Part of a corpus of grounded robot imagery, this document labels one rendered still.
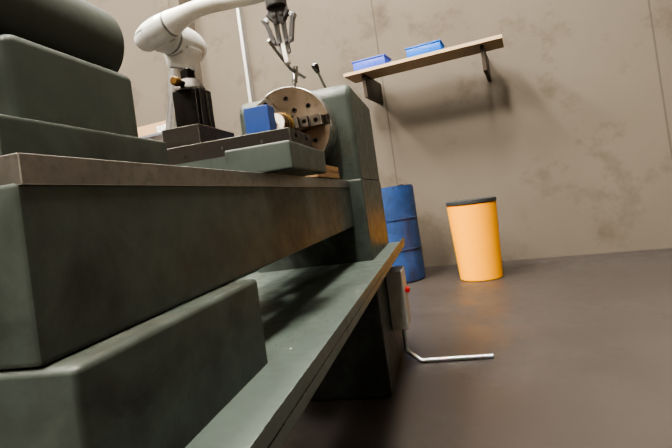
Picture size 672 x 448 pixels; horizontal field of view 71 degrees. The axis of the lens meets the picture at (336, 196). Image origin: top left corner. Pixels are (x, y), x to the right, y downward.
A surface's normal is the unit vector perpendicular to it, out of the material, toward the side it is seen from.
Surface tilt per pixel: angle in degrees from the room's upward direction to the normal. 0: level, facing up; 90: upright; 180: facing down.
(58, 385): 90
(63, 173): 90
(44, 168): 90
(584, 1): 90
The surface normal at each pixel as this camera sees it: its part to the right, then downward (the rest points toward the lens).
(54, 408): -0.22, 0.02
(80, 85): 0.97, -0.14
